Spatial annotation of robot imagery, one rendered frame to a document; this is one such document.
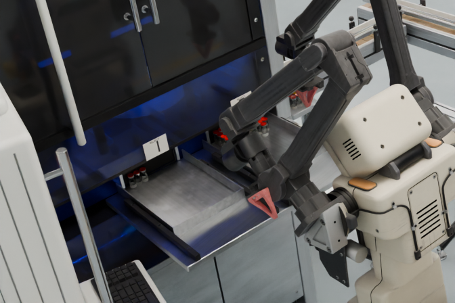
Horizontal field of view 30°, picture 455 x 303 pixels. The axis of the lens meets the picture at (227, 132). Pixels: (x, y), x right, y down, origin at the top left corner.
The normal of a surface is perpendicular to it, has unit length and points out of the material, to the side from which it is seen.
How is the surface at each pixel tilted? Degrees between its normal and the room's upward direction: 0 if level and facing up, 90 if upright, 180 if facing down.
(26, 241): 90
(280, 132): 0
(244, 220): 0
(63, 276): 90
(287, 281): 90
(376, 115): 48
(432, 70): 0
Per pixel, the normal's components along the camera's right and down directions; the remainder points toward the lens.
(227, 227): -0.16, -0.85
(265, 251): 0.58, 0.33
